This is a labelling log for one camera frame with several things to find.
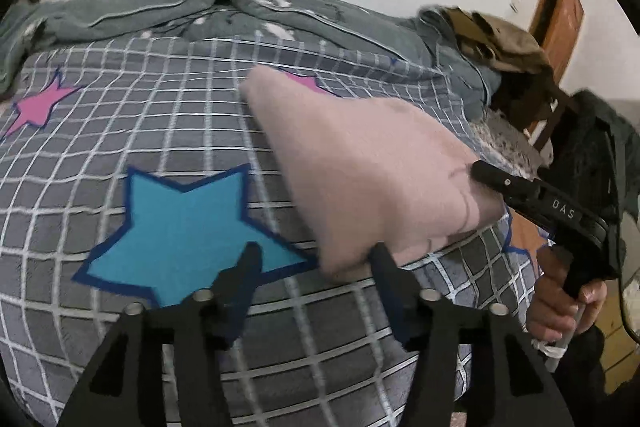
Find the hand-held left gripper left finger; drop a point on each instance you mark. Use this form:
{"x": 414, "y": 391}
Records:
{"x": 237, "y": 302}

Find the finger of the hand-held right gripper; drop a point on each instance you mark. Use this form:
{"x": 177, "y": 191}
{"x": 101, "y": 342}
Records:
{"x": 500, "y": 182}

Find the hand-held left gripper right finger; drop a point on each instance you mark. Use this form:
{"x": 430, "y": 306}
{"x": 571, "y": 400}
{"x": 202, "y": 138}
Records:
{"x": 395, "y": 302}

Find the pink knit sweater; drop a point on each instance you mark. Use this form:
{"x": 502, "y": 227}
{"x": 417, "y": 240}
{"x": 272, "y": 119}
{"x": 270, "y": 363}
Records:
{"x": 360, "y": 157}

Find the person's right hand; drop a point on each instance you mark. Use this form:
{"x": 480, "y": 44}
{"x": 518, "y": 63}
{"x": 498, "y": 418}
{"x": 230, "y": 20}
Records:
{"x": 545, "y": 302}

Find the floral quilted mattress pad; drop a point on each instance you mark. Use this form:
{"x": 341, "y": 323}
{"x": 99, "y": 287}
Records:
{"x": 505, "y": 142}

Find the dark clothing pile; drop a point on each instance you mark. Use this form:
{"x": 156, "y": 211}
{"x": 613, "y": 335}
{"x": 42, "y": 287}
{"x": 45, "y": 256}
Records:
{"x": 595, "y": 142}

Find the dark wooden chair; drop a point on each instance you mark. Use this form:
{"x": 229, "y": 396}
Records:
{"x": 525, "y": 97}

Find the grey checked star bedsheet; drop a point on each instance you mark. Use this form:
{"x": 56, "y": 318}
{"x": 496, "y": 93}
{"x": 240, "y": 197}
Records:
{"x": 150, "y": 117}

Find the grey-green floral blanket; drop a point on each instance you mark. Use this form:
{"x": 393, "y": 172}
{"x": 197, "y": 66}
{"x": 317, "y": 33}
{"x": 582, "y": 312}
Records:
{"x": 125, "y": 7}

